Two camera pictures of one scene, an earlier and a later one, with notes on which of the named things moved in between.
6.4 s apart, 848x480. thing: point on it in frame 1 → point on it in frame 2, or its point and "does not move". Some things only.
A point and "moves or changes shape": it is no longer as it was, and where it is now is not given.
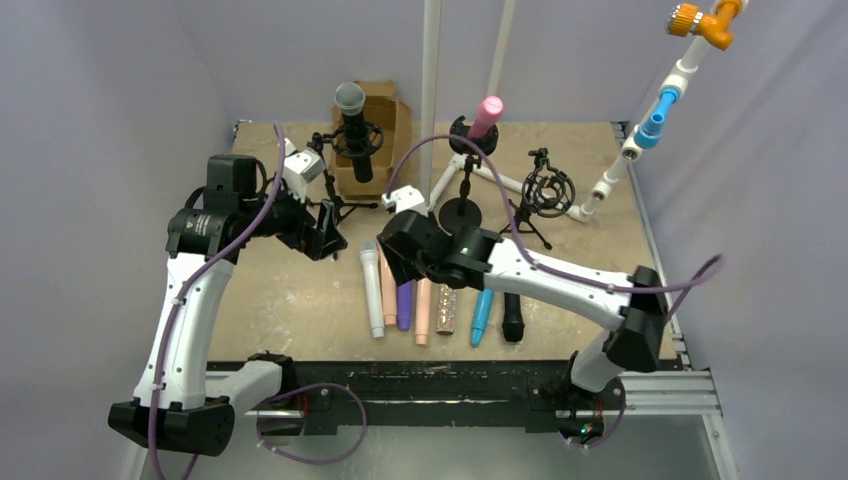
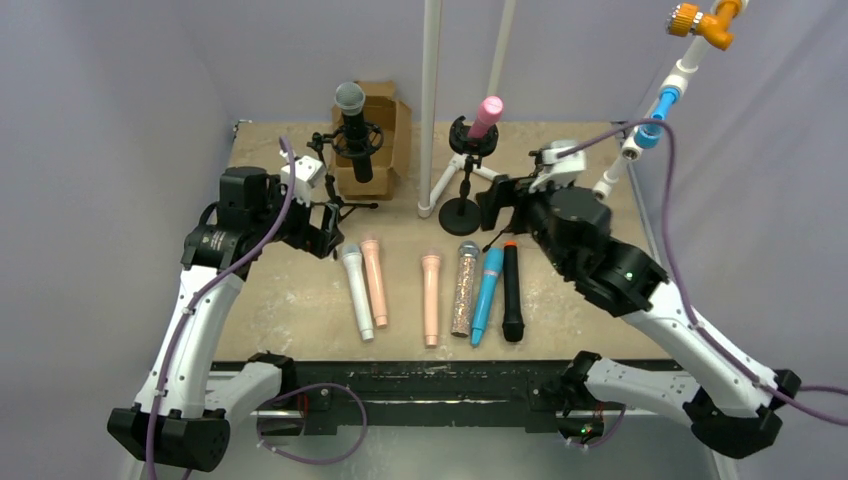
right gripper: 396,245 → 502,203
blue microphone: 482,315 does not move
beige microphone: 388,287 → 372,257
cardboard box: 393,116 does not move
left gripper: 313,237 does not move
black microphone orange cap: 513,324 does not move
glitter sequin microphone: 446,311 moves or changes shape
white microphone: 369,254 → 353,263
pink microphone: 489,112 does not move
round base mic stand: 463,211 does not move
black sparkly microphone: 350,100 does not move
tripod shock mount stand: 338,141 does not move
